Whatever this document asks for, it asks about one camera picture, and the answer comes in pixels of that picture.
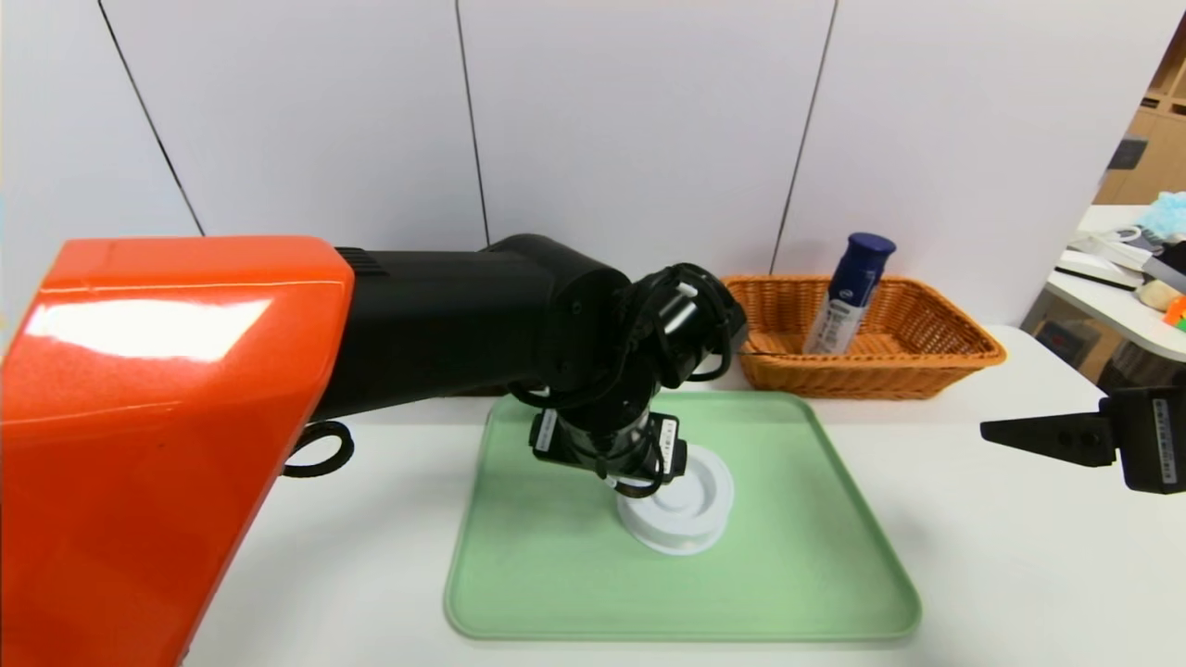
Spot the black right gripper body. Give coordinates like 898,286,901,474
1108,384,1186,495

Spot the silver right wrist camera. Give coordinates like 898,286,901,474
1144,243,1186,297

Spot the white side table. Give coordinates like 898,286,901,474
1045,204,1186,364

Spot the dark brown storage bin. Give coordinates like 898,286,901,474
1098,341,1186,395

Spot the white power strip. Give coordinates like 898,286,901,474
1056,227,1168,279

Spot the beige plush toy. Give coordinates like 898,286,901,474
1136,278,1185,311

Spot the orange wicker basket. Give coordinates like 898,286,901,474
723,274,1008,400

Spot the blue white bottle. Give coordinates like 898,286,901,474
802,232,898,356

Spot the wooden shelf unit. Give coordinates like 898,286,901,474
1096,19,1186,207

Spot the light blue cloth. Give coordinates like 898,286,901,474
1138,192,1186,244

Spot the light green plastic tray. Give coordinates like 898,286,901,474
444,390,924,643

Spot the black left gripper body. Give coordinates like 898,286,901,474
528,406,688,484

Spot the white round plastic spool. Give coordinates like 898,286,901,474
616,445,735,557

